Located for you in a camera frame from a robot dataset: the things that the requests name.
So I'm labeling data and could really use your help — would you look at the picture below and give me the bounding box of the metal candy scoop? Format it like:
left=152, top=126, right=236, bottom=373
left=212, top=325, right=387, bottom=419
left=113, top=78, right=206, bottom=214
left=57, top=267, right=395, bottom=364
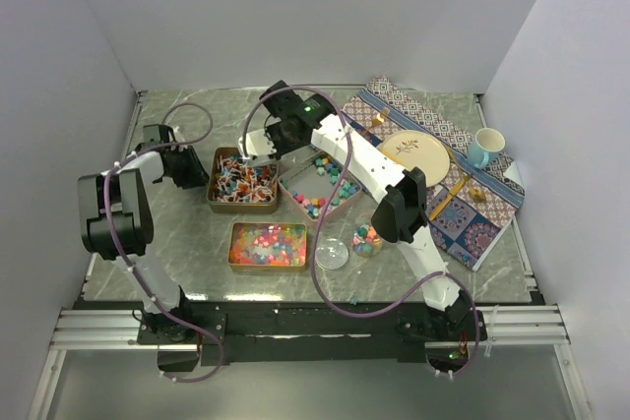
left=242, top=154, right=277, bottom=168

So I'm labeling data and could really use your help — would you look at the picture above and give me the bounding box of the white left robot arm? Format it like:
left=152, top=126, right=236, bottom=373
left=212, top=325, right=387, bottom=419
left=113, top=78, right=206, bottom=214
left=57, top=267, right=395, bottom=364
left=78, top=124, right=209, bottom=343

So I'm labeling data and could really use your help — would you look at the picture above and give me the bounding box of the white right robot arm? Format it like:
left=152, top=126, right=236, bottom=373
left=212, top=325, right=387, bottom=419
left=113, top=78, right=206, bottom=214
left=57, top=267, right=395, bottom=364
left=238, top=82, right=474, bottom=340

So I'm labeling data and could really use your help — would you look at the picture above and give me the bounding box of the pink tin with star candies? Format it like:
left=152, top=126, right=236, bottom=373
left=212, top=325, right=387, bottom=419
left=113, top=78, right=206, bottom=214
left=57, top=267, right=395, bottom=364
left=280, top=151, right=362, bottom=226

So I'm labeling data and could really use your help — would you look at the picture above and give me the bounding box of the gold tin with lollipops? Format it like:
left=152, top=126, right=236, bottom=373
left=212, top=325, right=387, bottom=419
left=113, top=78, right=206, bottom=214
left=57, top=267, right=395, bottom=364
left=207, top=148, right=279, bottom=214

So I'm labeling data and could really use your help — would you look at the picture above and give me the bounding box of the gold fork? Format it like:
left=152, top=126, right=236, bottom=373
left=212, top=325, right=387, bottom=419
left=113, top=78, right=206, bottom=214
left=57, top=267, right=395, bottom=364
left=363, top=107, right=390, bottom=136

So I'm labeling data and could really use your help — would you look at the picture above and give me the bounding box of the gold tin with gummy stars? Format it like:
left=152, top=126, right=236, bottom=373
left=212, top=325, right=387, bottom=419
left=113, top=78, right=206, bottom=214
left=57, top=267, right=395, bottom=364
left=227, top=222, right=307, bottom=272

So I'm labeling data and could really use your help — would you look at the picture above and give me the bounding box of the cream yellow plate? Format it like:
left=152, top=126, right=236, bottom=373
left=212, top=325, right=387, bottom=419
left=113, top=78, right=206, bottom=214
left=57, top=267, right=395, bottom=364
left=378, top=130, right=450, bottom=187

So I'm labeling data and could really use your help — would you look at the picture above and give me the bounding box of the clear jar lid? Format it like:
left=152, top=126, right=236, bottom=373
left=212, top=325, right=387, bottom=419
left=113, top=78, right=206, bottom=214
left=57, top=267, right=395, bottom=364
left=315, top=238, right=349, bottom=270

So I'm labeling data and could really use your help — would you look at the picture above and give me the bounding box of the clear plastic candy jar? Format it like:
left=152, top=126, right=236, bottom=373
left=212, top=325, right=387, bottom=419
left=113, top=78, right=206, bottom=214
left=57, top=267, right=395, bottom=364
left=351, top=213, right=384, bottom=258

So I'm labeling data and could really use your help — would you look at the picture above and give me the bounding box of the gold knife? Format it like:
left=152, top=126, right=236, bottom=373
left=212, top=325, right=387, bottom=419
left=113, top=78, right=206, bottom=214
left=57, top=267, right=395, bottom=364
left=428, top=144, right=473, bottom=220

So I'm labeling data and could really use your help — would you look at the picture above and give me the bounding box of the light blue mug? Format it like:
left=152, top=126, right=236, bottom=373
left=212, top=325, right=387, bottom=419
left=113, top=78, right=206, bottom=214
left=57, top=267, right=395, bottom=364
left=467, top=128, right=506, bottom=168

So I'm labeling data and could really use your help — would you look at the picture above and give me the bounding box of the patterned placemat cloth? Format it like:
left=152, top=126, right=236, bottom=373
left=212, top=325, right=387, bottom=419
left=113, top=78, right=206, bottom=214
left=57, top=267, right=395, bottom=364
left=342, top=77, right=525, bottom=271

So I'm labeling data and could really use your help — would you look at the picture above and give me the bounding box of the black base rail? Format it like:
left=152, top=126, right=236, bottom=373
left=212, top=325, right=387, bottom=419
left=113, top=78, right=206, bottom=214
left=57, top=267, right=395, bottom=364
left=135, top=291, right=547, bottom=377

